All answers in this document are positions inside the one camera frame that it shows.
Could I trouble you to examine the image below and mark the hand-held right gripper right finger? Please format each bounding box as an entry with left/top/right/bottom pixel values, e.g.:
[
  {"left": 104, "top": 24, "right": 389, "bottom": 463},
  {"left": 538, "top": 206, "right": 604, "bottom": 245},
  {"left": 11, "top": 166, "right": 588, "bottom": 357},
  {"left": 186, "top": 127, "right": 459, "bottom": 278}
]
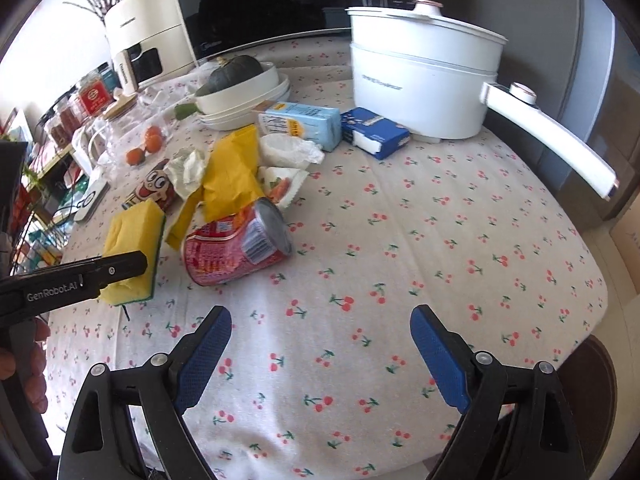
[{"left": 410, "top": 304, "right": 576, "bottom": 480}]

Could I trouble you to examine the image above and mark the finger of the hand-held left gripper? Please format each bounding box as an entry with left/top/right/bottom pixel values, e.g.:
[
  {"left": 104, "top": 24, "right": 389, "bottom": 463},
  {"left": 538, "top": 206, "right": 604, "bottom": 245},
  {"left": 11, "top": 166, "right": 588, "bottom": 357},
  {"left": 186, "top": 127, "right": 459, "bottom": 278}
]
[{"left": 97, "top": 252, "right": 149, "bottom": 289}]

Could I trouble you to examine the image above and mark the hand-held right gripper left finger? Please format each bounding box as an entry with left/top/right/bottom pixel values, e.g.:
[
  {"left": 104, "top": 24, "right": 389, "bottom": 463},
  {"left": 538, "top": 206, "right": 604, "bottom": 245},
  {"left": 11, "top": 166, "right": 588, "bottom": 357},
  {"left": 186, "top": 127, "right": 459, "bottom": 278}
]
[{"left": 62, "top": 305, "right": 233, "bottom": 480}]

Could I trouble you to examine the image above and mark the yellow green-backed sponge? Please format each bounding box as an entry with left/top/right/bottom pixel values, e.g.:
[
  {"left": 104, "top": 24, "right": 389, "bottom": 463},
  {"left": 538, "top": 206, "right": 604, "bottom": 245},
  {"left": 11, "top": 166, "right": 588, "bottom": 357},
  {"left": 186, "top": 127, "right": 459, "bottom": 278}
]
[{"left": 98, "top": 201, "right": 167, "bottom": 307}]

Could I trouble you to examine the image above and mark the cartoon face snack packet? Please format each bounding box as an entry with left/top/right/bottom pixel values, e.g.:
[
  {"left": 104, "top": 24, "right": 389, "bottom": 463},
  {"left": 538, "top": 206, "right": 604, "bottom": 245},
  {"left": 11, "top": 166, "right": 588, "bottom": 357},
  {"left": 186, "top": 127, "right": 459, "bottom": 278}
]
[{"left": 122, "top": 157, "right": 178, "bottom": 213}]

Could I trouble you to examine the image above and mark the red drink can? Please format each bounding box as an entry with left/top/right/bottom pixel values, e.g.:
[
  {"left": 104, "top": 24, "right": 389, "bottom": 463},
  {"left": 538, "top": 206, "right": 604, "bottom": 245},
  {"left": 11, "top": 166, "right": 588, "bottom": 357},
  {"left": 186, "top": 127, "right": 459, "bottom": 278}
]
[{"left": 182, "top": 197, "right": 293, "bottom": 288}]

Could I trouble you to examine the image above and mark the white tissue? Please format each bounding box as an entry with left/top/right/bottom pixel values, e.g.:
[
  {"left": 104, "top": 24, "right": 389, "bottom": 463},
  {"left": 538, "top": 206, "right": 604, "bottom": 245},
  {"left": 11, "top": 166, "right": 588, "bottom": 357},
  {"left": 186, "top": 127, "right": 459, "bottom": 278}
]
[{"left": 165, "top": 147, "right": 208, "bottom": 201}]

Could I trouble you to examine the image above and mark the yellow paper wrapper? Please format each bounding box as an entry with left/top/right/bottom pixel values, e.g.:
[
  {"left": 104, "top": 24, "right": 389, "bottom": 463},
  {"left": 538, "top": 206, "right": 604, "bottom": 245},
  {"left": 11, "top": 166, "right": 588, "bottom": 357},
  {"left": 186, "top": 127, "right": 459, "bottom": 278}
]
[{"left": 165, "top": 125, "right": 266, "bottom": 251}]

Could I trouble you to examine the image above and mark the white vegetable print snack packet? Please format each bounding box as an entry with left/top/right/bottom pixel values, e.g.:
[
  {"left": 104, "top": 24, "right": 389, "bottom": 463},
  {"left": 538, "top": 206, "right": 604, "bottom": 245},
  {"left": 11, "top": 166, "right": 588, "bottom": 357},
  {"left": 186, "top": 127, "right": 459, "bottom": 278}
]
[{"left": 257, "top": 165, "right": 311, "bottom": 211}]

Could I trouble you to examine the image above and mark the white plastic wrapper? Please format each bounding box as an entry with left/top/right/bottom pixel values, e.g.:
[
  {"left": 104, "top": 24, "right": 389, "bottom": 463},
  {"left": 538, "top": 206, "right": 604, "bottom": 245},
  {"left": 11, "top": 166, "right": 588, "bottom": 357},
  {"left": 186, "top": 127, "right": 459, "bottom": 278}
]
[{"left": 258, "top": 132, "right": 326, "bottom": 168}]

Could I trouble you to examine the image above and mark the person's left hand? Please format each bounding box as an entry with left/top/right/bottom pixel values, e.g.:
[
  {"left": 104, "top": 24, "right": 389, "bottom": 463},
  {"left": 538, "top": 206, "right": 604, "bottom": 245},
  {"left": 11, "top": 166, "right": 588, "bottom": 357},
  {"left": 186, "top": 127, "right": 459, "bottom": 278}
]
[{"left": 0, "top": 319, "right": 51, "bottom": 413}]

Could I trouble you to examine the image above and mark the white digital device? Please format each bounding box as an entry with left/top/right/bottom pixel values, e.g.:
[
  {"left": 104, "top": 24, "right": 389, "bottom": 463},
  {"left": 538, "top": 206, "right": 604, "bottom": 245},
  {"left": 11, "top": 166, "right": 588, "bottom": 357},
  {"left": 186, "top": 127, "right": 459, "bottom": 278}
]
[{"left": 72, "top": 180, "right": 110, "bottom": 223}]

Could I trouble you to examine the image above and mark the metal storage rack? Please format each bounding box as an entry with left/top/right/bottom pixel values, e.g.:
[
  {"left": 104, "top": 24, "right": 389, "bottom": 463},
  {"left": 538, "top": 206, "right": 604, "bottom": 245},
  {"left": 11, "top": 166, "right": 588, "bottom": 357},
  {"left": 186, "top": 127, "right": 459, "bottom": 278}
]
[{"left": 0, "top": 105, "right": 101, "bottom": 271}]

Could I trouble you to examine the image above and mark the cherry print tablecloth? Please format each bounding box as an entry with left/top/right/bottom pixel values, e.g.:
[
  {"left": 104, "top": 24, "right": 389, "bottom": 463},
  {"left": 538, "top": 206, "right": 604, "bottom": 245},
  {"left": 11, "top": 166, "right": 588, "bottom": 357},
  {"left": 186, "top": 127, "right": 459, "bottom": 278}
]
[{"left": 45, "top": 35, "right": 608, "bottom": 480}]

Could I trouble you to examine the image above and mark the bag of orange fruits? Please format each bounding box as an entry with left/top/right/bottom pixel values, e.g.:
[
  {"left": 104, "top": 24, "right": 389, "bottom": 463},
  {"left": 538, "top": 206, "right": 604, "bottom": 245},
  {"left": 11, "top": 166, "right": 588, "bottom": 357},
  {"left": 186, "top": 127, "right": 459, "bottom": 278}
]
[{"left": 72, "top": 94, "right": 171, "bottom": 181}]

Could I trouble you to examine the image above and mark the dark round stool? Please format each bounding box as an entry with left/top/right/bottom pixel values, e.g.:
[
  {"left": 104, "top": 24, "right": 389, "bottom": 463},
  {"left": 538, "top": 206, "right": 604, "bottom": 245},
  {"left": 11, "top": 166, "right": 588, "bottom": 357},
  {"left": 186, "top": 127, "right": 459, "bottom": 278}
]
[{"left": 545, "top": 335, "right": 618, "bottom": 480}]

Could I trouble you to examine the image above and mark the red tin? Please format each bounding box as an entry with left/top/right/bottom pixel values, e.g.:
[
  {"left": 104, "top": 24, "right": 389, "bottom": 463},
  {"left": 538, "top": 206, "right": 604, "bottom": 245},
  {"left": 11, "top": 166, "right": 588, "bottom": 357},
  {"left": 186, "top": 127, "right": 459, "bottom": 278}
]
[{"left": 77, "top": 72, "right": 112, "bottom": 116}]

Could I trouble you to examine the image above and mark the stack of white bowls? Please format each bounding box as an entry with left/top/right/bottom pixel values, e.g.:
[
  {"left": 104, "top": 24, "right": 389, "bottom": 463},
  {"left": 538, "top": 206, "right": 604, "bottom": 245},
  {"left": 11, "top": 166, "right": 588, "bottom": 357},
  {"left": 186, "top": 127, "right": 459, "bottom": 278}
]
[{"left": 197, "top": 74, "right": 292, "bottom": 131}]

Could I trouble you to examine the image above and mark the white ceramic bowl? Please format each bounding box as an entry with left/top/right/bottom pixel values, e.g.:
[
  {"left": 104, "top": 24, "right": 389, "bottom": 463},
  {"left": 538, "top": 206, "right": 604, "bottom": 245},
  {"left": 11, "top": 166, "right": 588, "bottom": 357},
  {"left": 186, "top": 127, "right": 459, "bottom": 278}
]
[{"left": 192, "top": 62, "right": 281, "bottom": 116}]

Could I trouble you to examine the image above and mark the dark green pumpkin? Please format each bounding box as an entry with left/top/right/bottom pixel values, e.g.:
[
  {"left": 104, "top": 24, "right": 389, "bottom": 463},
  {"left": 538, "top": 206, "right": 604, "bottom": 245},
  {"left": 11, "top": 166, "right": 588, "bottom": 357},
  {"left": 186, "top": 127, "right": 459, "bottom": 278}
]
[{"left": 207, "top": 55, "right": 266, "bottom": 95}]

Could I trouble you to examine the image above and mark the light blue milk carton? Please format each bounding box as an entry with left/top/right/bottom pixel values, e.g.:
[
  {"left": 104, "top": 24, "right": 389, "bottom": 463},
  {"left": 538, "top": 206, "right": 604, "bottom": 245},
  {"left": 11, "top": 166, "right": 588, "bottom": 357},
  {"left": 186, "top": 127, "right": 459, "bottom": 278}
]
[{"left": 257, "top": 100, "right": 342, "bottom": 153}]

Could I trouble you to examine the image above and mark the blue tissue packet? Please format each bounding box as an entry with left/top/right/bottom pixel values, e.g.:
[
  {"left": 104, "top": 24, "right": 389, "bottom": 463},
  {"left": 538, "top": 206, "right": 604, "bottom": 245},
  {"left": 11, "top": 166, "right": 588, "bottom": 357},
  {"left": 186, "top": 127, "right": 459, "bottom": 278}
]
[{"left": 340, "top": 107, "right": 412, "bottom": 161}]

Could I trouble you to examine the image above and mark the cream air fryer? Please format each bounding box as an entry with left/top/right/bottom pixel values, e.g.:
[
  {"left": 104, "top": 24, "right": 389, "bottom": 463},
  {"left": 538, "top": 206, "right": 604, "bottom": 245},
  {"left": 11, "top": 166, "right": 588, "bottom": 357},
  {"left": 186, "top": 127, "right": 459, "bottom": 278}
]
[{"left": 103, "top": 0, "right": 198, "bottom": 96}]

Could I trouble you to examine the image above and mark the white electric cooking pot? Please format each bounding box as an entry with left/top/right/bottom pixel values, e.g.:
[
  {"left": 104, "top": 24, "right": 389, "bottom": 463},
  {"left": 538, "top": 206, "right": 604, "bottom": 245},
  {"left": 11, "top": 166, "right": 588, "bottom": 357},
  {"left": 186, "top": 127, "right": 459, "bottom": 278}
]
[{"left": 346, "top": 6, "right": 621, "bottom": 202}]

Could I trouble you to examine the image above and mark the black door microwave oven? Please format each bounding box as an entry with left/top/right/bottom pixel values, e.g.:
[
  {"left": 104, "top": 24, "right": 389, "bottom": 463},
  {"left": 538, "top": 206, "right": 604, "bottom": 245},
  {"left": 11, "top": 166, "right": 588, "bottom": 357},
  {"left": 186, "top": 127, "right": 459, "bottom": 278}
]
[{"left": 167, "top": 0, "right": 436, "bottom": 63}]

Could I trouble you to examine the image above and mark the white pot lid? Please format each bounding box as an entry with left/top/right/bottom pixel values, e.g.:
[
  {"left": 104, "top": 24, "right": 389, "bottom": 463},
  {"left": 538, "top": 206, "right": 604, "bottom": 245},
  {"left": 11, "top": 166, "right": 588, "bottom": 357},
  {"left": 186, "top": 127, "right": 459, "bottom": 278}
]
[{"left": 346, "top": 0, "right": 510, "bottom": 45}]

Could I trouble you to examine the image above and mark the grey refrigerator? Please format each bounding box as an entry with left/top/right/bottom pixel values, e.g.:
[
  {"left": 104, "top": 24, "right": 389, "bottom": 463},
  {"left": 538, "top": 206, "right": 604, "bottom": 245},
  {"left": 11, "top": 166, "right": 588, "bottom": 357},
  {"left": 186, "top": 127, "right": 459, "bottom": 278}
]
[{"left": 550, "top": 0, "right": 640, "bottom": 221}]

